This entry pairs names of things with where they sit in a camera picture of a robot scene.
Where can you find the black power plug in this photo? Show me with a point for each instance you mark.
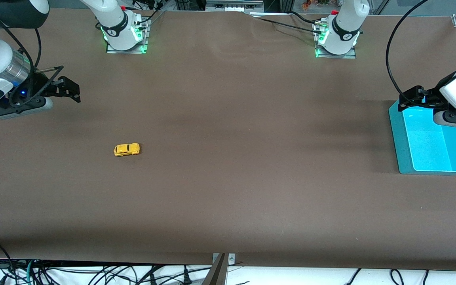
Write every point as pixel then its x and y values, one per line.
pixel 186 279

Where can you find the small metal edge bracket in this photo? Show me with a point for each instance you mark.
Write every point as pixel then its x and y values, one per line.
pixel 232 259

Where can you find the yellow toy beetle car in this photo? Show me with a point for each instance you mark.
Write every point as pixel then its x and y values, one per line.
pixel 127 149

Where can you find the small orange background objects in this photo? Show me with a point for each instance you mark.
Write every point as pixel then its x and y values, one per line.
pixel 306 4

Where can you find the grey background device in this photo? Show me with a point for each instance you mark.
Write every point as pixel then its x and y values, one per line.
pixel 234 6

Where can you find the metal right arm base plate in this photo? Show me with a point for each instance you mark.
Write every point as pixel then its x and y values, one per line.
pixel 145 43

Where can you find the cyan plastic bin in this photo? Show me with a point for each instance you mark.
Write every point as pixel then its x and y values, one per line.
pixel 430 154

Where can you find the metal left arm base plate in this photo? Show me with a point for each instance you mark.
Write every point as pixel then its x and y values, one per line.
pixel 350 56

